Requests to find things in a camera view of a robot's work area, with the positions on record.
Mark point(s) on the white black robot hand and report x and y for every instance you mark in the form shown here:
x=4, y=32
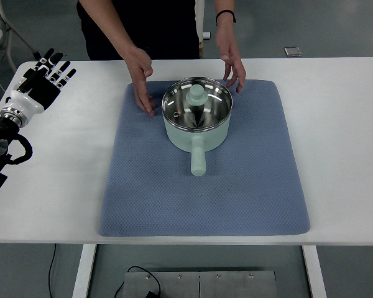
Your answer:
x=35, y=92

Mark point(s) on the mint green pot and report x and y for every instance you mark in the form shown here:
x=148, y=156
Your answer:
x=197, y=143

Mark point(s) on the person's right forearm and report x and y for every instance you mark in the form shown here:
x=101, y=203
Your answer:
x=104, y=15

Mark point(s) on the person's left forearm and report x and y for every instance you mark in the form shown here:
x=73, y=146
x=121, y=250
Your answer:
x=225, y=12

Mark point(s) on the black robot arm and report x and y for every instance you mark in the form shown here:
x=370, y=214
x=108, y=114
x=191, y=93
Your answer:
x=15, y=148

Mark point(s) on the glass pot lid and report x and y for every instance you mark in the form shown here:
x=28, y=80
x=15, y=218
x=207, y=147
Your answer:
x=196, y=104

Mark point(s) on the person's right hand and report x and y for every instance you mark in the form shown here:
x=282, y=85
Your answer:
x=140, y=68

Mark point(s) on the person's left hand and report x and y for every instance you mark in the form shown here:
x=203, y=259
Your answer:
x=234, y=70

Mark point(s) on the person's dark torso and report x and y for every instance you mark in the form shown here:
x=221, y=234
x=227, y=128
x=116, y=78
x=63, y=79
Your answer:
x=165, y=30

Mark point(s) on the blue textured mat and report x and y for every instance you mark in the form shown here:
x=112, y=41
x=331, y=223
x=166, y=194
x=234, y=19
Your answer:
x=251, y=186

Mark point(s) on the silver floor socket plate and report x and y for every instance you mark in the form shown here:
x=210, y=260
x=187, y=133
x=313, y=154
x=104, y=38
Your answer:
x=292, y=52

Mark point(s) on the white table leg frame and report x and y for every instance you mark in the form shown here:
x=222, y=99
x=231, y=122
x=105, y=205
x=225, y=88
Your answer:
x=311, y=259

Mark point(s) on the grey metal base plate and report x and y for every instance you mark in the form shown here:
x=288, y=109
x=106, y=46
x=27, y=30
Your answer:
x=200, y=284

